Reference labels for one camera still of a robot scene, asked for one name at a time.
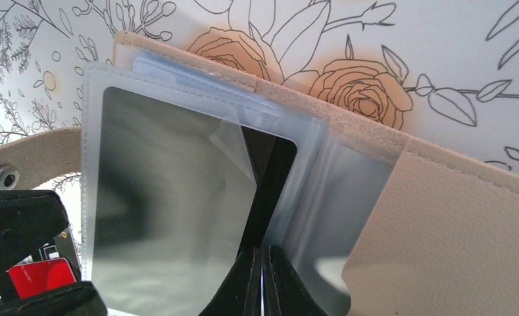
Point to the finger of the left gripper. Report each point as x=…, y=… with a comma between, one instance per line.
x=79, y=298
x=28, y=220

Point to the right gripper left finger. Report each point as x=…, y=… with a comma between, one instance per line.
x=240, y=292

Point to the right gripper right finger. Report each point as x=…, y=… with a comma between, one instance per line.
x=284, y=293

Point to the red card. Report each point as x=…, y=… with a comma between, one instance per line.
x=31, y=279

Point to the plain black card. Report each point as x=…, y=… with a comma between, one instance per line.
x=182, y=182

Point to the black card small top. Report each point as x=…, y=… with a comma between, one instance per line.
x=62, y=245

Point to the floral table mat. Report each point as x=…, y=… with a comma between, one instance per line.
x=458, y=60

